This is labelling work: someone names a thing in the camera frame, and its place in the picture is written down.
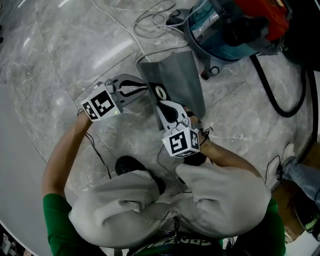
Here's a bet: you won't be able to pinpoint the grey vacuum filter bag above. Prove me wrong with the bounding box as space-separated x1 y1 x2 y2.
136 48 207 132

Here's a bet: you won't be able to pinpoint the person's right forearm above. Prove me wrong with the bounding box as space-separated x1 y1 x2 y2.
198 139 267 187

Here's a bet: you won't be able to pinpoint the person's green shirt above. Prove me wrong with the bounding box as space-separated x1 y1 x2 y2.
42 193 287 256

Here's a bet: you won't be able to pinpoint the person's light gray trousers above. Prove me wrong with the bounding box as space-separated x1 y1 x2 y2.
68 162 272 251

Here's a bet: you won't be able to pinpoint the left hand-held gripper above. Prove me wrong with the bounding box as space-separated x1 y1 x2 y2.
80 73 148 123

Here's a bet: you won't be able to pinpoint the person's left black shoe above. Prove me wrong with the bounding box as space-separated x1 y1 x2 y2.
114 155 167 195

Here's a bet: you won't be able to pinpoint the white power cable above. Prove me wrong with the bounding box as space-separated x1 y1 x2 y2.
88 0 190 63

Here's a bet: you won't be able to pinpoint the black and green shoe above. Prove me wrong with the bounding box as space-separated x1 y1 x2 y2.
303 212 320 235

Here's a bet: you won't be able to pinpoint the person's left forearm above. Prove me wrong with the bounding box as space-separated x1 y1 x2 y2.
41 109 95 201

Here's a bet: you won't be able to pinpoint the person's right black shoe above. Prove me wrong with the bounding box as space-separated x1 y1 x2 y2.
177 149 208 186

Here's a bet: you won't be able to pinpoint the black vacuum hose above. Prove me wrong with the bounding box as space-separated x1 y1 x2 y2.
249 53 320 141

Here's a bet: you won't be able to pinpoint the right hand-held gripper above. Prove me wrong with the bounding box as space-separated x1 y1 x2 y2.
156 100 201 159

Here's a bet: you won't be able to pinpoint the red vacuum cleaner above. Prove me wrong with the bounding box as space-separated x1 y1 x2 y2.
166 0 293 81

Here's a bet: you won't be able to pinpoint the person's black shoe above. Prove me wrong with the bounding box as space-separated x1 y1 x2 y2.
114 155 167 195
177 149 208 186

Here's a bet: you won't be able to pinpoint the cardboard box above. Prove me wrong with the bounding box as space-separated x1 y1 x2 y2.
271 147 320 243

